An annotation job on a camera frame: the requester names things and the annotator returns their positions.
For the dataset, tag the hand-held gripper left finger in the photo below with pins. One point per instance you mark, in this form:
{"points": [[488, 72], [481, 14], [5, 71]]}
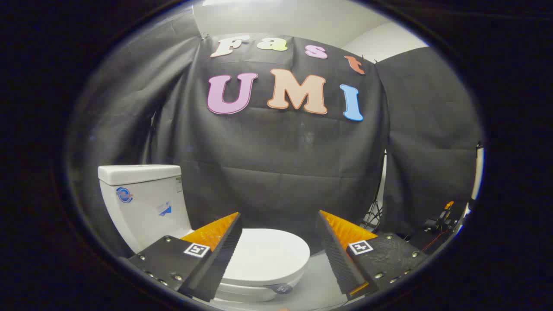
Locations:
{"points": [[222, 255]]}

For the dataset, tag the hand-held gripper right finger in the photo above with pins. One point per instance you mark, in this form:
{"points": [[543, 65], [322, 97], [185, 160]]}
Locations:
{"points": [[337, 255]]}

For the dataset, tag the white toilet lid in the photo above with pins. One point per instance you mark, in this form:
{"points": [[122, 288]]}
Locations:
{"points": [[268, 255]]}

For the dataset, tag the white toilet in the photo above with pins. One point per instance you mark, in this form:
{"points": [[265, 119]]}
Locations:
{"points": [[147, 207]]}

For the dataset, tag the white toilet tank cover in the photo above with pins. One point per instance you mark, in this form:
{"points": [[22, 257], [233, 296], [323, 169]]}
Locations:
{"points": [[138, 173]]}

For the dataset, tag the black backdrop cloth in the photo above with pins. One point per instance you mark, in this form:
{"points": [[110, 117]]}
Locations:
{"points": [[276, 164]]}

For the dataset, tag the orange and black device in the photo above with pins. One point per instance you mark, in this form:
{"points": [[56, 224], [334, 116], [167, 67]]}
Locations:
{"points": [[445, 218]]}

